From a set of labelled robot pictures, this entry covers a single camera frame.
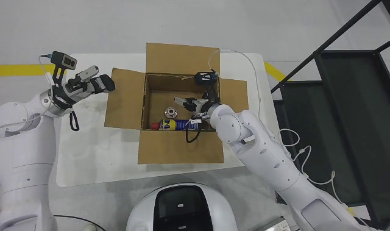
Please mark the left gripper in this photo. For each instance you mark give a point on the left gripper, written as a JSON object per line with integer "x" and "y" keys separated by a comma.
{"x": 65, "y": 95}

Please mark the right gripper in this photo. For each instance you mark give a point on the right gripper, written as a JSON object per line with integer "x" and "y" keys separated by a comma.
{"x": 206, "y": 106}

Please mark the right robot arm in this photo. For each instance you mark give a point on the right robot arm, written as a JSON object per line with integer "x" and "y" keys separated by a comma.
{"x": 268, "y": 158}

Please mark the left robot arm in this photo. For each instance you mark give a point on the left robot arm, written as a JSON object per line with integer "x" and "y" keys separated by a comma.
{"x": 26, "y": 158}

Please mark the grey device box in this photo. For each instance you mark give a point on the grey device box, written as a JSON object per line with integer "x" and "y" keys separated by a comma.
{"x": 275, "y": 225}

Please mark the small metal bush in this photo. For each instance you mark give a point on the small metal bush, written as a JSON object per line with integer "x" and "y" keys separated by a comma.
{"x": 171, "y": 112}

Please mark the blue and yellow spray can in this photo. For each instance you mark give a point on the blue and yellow spray can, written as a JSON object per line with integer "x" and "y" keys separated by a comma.
{"x": 175, "y": 124}

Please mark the large brown cardboard carton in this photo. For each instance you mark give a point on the large brown cardboard carton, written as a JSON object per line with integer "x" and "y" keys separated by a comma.
{"x": 179, "y": 147}

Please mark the robot body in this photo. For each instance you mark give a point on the robot body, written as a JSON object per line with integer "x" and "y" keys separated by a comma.
{"x": 182, "y": 206}

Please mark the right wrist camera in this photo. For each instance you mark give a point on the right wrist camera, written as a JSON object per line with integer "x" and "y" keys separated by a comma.
{"x": 206, "y": 78}

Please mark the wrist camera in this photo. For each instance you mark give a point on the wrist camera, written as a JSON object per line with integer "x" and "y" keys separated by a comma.
{"x": 206, "y": 78}
{"x": 62, "y": 63}

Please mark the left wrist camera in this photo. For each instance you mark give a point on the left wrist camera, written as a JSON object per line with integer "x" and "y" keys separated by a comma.
{"x": 62, "y": 63}

